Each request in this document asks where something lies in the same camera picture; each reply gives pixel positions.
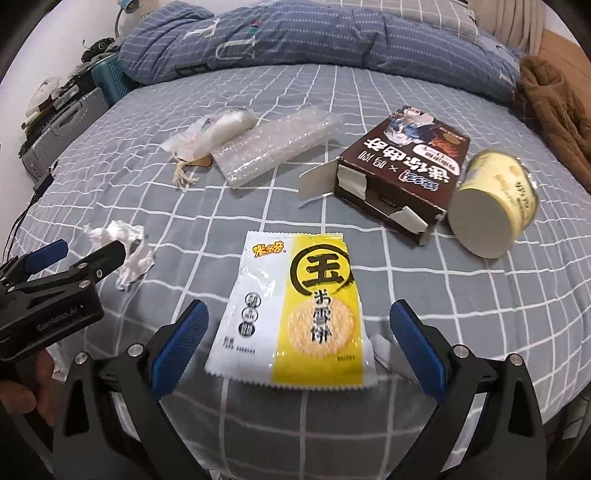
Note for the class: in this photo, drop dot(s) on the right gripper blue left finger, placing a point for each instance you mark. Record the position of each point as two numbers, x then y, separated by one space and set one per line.
172 347

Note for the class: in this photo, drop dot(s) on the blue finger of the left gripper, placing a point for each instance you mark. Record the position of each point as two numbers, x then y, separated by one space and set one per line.
101 262
46 256

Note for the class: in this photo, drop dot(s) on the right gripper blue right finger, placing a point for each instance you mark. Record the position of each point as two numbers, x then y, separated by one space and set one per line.
424 347

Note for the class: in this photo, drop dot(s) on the white tissue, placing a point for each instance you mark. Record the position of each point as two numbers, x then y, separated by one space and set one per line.
139 257

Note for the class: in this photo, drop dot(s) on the yellow rice cracker wrapper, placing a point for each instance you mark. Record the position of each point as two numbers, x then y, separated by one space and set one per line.
294 318

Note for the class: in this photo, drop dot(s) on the white drawstring pouch bag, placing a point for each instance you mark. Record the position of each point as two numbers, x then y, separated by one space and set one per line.
193 147

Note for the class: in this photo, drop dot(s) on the yellow paper cup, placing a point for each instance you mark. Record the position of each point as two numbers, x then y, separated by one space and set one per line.
495 203

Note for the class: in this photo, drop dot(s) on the brown cookie box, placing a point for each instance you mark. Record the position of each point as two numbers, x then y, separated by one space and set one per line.
403 172

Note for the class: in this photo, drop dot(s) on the clear bubble wrap sheet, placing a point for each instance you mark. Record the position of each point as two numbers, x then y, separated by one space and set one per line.
264 147

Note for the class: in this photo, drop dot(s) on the person's left hand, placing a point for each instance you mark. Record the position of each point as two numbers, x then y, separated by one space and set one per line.
20 399

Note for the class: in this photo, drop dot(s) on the torn silver wrapper piece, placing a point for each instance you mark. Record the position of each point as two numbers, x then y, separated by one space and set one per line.
391 356

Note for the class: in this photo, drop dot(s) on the grey hard suitcase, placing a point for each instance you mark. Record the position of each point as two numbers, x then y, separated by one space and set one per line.
43 148

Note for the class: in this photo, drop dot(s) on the grey checked bed sheet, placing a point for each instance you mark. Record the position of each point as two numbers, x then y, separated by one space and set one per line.
535 300

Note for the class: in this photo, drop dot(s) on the white device on suitcase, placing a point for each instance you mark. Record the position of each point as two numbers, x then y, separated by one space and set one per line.
42 94

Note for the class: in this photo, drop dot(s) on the teal suitcase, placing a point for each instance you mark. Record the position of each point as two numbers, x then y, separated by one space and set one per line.
113 82

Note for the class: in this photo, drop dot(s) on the black clutter on suitcase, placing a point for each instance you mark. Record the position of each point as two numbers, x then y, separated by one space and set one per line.
102 47

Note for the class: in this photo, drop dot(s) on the blue striped duvet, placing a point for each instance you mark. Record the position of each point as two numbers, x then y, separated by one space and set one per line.
181 39

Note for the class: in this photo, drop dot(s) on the blue desk lamp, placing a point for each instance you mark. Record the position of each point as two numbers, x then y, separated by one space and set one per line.
125 7

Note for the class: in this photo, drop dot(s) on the brown fleece jacket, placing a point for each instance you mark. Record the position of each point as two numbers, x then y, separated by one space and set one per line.
546 102

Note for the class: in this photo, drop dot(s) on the grey checked pillow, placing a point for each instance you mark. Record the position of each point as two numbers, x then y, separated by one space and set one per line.
452 16

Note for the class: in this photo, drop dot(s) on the beige curtain right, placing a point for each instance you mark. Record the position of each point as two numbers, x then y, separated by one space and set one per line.
518 24

